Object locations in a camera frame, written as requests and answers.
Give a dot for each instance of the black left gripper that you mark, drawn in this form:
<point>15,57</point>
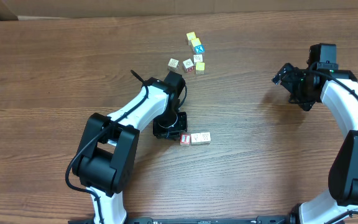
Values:
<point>171,133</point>

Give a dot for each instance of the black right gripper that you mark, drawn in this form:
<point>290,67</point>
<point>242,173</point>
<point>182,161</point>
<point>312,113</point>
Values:
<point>306,101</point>

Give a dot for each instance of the wooden block red letter I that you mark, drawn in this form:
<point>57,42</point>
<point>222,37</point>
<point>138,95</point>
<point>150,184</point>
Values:
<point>185,139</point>

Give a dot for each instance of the wooden block red apple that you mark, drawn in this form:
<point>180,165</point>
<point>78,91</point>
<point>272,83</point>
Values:
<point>196,138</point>

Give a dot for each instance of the wooden block green side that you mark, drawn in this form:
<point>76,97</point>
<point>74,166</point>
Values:
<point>205,138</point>

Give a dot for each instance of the wooden block red letter Y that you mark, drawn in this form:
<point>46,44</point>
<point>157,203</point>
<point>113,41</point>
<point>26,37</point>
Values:
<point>173,65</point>

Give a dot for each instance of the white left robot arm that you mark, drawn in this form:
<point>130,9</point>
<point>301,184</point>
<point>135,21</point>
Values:
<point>105,158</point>

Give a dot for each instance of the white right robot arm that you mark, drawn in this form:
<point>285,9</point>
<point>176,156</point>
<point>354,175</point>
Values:
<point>323,82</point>

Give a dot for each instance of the wooden block red letter M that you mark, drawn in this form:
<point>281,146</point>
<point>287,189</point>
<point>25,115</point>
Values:
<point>188,65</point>

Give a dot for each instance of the wooden block yellow top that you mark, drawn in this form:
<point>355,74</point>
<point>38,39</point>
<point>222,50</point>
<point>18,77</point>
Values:
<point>200,68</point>

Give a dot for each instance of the plain wooden picture block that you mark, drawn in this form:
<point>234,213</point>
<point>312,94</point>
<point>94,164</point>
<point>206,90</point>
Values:
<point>197,58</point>

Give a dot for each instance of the wooden block blue X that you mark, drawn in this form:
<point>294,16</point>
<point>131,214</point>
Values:
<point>197,46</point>

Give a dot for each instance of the far yellow wooden block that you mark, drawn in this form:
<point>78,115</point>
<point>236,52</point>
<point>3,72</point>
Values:
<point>190,36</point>

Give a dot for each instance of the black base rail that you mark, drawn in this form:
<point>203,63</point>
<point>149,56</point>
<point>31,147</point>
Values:
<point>278,219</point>

